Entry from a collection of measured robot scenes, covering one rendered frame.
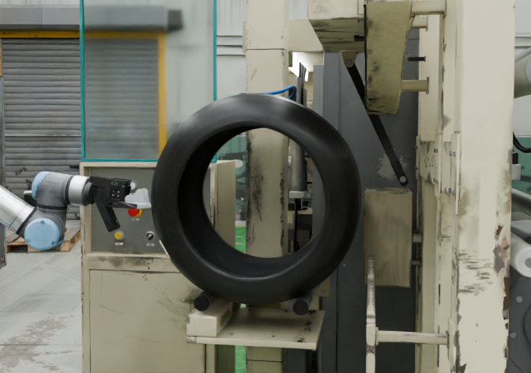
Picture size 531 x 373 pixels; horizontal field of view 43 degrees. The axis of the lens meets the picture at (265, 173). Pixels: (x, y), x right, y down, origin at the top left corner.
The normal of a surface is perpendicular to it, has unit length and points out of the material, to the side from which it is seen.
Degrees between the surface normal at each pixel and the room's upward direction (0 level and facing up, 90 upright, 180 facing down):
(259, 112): 80
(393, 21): 162
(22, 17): 90
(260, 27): 90
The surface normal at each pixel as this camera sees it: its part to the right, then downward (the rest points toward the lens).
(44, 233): 0.25, 0.12
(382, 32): -0.05, 0.97
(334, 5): -0.15, 0.05
